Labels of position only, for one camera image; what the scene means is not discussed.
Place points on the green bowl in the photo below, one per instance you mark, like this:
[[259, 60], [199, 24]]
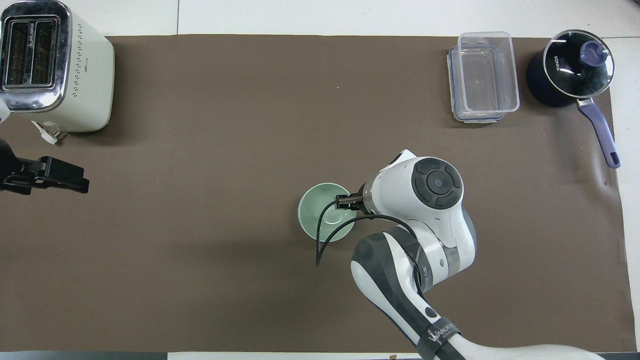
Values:
[[311, 212]]

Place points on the glass pot lid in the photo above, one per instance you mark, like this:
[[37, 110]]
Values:
[[570, 75]]

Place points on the clear plastic container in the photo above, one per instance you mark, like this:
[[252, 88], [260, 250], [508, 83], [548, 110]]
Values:
[[487, 75]]

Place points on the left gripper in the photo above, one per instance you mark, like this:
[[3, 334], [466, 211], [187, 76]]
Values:
[[10, 170]]

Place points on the white and chrome toaster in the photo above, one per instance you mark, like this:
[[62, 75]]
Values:
[[85, 80]]

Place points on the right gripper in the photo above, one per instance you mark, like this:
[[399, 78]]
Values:
[[347, 202]]

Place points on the white power plug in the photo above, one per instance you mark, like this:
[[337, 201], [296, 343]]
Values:
[[50, 134]]

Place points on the blue-rimmed container lid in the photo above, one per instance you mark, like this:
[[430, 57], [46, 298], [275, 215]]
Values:
[[452, 80]]

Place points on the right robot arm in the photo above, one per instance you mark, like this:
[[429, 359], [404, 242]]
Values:
[[400, 185]]

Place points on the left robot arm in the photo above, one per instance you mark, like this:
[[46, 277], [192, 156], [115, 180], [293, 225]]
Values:
[[2, 113]]

